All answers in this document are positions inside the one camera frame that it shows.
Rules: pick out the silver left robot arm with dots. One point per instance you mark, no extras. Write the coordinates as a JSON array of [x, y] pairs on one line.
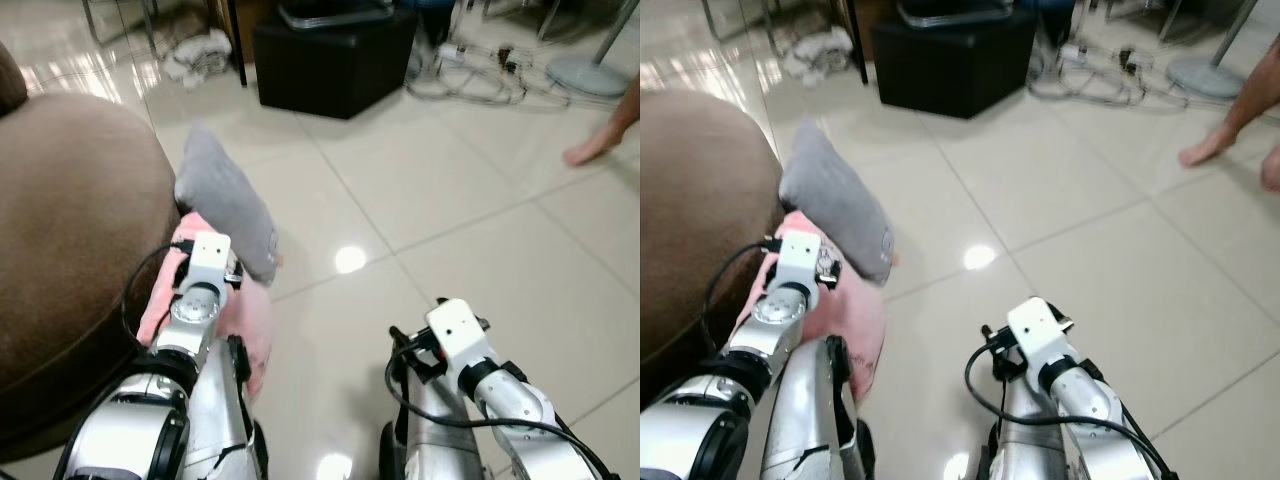
[[190, 315], [780, 315]]

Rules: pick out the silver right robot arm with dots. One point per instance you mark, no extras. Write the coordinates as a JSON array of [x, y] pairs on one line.
[[515, 400], [1085, 400]]

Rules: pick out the pink pillow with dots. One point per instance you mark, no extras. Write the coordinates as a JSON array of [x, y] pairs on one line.
[[255, 325], [860, 320]]

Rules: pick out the grey pillow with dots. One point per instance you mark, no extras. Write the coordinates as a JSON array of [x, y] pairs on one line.
[[835, 195], [225, 195]]

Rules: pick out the brown fabric sofa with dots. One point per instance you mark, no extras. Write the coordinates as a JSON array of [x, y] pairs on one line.
[[70, 240], [700, 220]]

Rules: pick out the grey round floor stand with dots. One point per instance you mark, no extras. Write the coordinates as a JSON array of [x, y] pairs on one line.
[[1205, 78], [590, 78]]

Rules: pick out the silver right robot leg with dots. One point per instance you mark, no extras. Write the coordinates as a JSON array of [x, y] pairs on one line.
[[435, 440], [1025, 440]]

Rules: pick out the white crumpled cloth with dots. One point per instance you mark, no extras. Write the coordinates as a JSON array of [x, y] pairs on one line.
[[200, 55], [820, 52]]

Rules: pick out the black square ottoman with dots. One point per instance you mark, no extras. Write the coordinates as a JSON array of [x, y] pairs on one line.
[[335, 70], [955, 70]]

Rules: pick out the dark wooden furniture leg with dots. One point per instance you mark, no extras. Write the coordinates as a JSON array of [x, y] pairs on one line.
[[236, 40], [857, 40]]

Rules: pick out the metal chair legs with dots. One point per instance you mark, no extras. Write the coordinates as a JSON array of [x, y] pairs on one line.
[[770, 18], [150, 20]]

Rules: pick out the person's bare leg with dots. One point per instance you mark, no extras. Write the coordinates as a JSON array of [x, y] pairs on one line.
[[1225, 130], [600, 145]]

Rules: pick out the grey flat device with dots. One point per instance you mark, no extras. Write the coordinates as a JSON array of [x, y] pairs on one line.
[[955, 10], [335, 12]]

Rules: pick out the white power strip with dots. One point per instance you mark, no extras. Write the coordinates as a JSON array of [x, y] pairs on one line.
[[452, 51], [1073, 50]]

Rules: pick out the person's bare foot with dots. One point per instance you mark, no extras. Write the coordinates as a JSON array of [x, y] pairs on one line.
[[1272, 170]]

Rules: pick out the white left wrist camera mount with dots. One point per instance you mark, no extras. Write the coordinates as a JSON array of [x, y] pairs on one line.
[[208, 258], [800, 255]]

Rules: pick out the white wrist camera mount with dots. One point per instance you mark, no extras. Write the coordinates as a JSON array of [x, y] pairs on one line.
[[800, 255], [208, 258], [458, 332], [1036, 332]]

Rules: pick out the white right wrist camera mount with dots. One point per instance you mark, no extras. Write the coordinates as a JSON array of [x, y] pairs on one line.
[[458, 332], [1036, 332]]

